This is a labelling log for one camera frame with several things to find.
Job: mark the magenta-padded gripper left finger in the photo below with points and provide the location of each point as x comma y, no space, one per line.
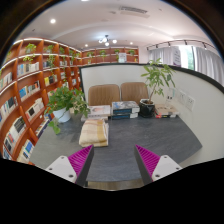
62,167

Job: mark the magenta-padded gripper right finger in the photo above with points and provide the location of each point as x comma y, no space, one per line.
165,167

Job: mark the cream yellow-striped towel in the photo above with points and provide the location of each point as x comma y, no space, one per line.
94,131

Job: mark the red-edged book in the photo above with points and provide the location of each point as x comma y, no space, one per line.
165,116

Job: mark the pothos plant in white pot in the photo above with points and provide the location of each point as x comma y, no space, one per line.
62,115

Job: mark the pale cover book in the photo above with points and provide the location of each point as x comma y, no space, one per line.
166,109

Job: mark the tall plant in black pot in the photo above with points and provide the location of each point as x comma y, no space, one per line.
147,109

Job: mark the dark blue white-edged book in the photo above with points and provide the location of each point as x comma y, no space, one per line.
125,116

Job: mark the white book with pink cover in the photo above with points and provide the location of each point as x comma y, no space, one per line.
99,110

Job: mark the dark blue marbled-cover book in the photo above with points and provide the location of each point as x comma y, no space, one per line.
126,106

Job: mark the orange wooden bookshelf unit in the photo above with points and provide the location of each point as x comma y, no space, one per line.
23,86

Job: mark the white sheer curtain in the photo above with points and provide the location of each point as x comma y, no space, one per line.
208,63

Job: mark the cluster ceiling lamp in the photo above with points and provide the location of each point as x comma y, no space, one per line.
105,40

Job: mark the recessed ceiling spotlights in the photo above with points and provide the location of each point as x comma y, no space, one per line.
52,20

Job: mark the ceiling air vent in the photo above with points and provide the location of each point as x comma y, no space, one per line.
133,10

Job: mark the white wall outlet plate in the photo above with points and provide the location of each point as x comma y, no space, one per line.
182,97
190,102

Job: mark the black ceiling track rail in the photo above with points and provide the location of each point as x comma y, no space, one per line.
180,42

